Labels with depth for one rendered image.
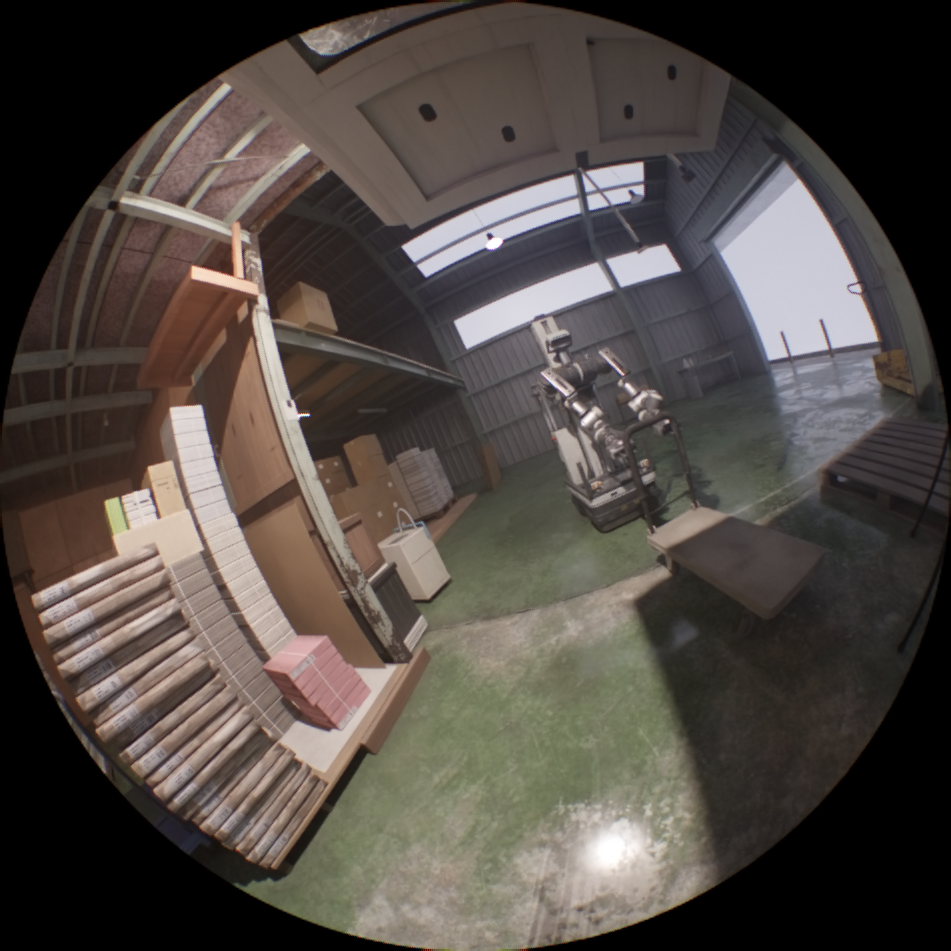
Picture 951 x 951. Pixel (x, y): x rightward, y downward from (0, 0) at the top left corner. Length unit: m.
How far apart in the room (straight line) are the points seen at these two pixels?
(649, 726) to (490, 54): 1.82
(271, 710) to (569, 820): 1.33
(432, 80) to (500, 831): 1.87
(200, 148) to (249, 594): 2.33
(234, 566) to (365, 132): 1.71
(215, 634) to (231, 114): 2.45
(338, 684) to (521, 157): 2.04
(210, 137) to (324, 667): 2.61
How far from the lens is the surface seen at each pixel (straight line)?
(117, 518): 1.58
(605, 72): 1.11
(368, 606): 1.57
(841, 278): 9.41
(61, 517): 5.50
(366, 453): 4.57
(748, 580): 1.22
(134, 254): 2.50
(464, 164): 1.01
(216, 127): 2.07
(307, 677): 1.39
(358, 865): 1.25
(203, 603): 1.57
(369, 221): 8.06
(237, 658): 1.62
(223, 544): 1.66
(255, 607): 1.69
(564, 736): 1.14
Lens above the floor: 0.96
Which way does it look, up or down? 5 degrees down
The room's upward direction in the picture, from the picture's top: 23 degrees counter-clockwise
